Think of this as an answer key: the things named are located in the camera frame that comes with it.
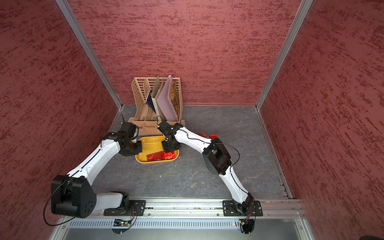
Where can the aluminium corner post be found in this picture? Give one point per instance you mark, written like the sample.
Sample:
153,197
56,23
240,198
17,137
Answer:
291,35
79,33

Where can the yellow plastic storage box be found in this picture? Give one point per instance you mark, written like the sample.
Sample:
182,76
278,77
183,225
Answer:
152,144

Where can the aluminium corner post right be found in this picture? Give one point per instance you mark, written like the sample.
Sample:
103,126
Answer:
291,35

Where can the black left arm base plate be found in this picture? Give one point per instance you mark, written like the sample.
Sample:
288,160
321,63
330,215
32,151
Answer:
132,207

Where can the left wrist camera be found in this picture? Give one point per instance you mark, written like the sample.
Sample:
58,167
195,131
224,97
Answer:
130,129

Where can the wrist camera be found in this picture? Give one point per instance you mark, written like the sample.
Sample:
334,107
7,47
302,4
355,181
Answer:
167,130
130,129

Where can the purple folder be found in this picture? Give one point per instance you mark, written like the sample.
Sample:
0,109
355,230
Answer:
165,103

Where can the dark blue book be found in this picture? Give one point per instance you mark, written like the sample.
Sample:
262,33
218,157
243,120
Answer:
150,101

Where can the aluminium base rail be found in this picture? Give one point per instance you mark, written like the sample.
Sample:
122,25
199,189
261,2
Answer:
173,213

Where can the beige plastic desk organizer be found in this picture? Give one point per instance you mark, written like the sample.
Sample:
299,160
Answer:
145,118

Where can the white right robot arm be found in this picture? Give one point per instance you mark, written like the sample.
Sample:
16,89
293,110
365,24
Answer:
216,157

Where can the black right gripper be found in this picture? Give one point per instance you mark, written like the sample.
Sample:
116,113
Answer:
168,149

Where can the brown folder with beige spine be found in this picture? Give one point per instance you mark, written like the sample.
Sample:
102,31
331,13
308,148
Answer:
158,86

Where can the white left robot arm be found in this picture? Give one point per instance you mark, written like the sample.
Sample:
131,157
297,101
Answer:
72,194

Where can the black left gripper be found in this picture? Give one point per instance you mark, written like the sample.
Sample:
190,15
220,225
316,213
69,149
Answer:
139,149

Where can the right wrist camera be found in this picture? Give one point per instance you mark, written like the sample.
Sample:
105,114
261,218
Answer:
167,130

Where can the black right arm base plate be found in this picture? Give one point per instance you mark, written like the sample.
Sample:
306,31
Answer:
233,209

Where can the aluminium corner post left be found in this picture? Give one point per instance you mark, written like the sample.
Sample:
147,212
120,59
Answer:
79,33

